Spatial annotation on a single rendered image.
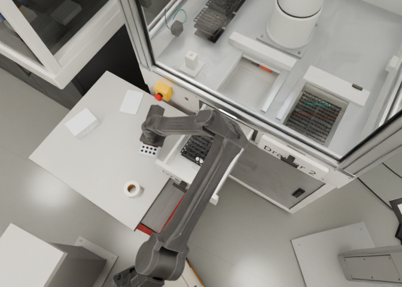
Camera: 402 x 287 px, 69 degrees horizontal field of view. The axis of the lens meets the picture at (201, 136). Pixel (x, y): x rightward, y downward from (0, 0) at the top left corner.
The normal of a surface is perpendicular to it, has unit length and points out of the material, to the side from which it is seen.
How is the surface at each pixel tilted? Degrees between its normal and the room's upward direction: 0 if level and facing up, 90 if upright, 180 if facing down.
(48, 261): 0
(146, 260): 49
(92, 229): 0
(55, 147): 0
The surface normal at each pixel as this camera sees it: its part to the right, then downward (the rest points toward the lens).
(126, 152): -0.02, -0.40
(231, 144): 0.45, 0.25
